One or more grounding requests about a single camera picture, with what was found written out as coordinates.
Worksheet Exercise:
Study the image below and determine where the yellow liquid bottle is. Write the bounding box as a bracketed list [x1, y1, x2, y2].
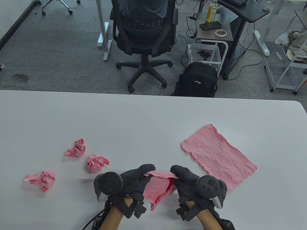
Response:
[206, 0, 218, 23]

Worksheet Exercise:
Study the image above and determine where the person's left forearm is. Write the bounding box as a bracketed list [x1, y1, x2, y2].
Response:
[100, 199, 133, 230]

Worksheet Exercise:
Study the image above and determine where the black backpack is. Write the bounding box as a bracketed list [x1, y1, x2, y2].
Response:
[170, 62, 218, 98]

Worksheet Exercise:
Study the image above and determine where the person's right hand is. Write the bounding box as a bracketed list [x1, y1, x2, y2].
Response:
[170, 165, 214, 209]

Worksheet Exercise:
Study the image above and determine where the black standing desk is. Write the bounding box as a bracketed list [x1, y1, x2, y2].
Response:
[217, 0, 271, 81]

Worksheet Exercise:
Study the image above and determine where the black hand controller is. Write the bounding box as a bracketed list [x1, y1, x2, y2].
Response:
[94, 172, 123, 203]
[196, 175, 222, 209]

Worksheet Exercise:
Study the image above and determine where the white wheeled shelf cart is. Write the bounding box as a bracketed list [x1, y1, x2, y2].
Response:
[265, 10, 307, 95]

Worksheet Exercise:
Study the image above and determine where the chrome base office chair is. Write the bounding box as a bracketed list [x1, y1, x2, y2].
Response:
[41, 0, 81, 16]

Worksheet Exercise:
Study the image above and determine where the grey side table white frame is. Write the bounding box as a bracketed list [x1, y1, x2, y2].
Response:
[189, 12, 234, 76]

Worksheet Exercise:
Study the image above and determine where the black right hand controller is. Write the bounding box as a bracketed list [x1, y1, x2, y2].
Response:
[196, 175, 222, 209]

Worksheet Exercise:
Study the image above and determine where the person's left hand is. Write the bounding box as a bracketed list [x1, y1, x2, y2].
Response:
[121, 164, 156, 204]

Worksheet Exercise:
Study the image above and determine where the person's right forearm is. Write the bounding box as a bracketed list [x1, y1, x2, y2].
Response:
[186, 201, 220, 230]

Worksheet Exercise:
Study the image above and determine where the black smartphone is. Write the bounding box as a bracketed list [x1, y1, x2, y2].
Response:
[200, 21, 222, 31]

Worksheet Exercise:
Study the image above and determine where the black mesh office chair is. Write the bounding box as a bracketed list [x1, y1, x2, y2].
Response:
[110, 0, 180, 93]

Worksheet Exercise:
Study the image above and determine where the pink wrinkled paper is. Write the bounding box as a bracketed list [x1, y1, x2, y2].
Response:
[86, 155, 110, 174]
[180, 124, 257, 193]
[143, 170, 178, 212]
[23, 170, 56, 193]
[64, 138, 86, 158]

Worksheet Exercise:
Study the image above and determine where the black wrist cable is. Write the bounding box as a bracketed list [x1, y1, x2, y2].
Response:
[82, 208, 107, 230]

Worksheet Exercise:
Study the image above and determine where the black left hand controller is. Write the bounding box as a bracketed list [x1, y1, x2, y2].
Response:
[94, 172, 123, 203]

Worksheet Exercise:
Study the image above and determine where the beige cloth bundle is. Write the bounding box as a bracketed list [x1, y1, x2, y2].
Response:
[275, 30, 307, 63]

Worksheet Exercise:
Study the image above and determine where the white desk leg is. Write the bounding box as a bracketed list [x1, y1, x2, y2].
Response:
[254, 0, 287, 57]
[96, 0, 112, 61]

